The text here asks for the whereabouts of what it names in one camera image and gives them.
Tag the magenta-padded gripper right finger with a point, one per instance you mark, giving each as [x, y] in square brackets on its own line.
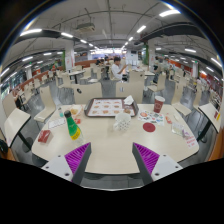
[146, 158]

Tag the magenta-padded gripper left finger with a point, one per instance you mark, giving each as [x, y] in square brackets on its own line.
[77, 158]

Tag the green-labelled clear drink bottle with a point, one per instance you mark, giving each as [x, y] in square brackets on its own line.
[74, 128]

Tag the flat round red coaster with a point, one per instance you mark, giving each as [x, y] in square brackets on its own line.
[149, 127]

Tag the small red snack carton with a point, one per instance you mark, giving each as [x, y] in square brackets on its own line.
[77, 121]

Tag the small red box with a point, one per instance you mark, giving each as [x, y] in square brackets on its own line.
[44, 136]

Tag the colourful printed leaflet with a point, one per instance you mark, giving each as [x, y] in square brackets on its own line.
[153, 117]

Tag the white polka-dot mug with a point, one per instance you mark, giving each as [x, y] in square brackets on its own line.
[123, 122]

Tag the red sauce sachet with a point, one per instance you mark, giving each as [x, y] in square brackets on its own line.
[168, 119]

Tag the clear snack bag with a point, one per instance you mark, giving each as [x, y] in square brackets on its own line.
[75, 110]

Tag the small teal sanitizer bottle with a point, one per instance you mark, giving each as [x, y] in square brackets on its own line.
[61, 113]

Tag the pink and white receipt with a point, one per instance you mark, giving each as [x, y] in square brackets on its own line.
[191, 140]

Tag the small white wrapper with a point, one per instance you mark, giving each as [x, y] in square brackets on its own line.
[176, 118]

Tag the brown bun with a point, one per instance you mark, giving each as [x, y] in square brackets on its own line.
[127, 110]

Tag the red paper cup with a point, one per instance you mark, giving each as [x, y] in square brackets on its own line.
[159, 105]

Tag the brown food tray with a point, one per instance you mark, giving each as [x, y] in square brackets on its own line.
[106, 107]

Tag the white paper napkin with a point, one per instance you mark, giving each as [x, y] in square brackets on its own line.
[128, 100]

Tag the group of beige chairs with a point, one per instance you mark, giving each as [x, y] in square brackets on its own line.
[87, 92]

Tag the person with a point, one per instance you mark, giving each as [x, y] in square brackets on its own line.
[116, 69]

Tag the ceiling air conditioner unit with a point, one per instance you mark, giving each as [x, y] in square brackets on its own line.
[85, 27]

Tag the group of ceiling lights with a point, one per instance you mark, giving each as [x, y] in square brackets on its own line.
[168, 13]

